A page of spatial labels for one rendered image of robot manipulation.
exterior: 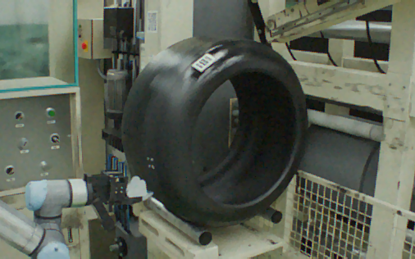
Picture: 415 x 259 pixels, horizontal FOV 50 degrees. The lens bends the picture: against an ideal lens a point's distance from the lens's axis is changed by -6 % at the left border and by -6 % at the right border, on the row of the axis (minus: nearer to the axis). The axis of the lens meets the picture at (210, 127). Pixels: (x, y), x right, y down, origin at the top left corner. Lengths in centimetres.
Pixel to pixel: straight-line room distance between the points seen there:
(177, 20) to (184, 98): 45
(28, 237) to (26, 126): 74
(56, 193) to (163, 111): 35
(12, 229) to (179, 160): 46
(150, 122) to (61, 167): 69
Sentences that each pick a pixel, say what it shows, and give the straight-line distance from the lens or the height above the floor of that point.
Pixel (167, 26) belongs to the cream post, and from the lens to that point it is 160.
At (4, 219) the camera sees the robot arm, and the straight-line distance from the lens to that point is 110.
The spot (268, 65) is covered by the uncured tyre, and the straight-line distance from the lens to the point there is 137.
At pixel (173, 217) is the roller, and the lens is 150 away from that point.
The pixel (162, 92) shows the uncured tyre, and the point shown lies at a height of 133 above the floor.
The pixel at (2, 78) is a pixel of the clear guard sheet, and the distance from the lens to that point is 173.
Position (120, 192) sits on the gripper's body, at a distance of 130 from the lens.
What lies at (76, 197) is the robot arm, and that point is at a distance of 124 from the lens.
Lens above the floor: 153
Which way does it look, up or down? 13 degrees down
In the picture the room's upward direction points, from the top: 1 degrees clockwise
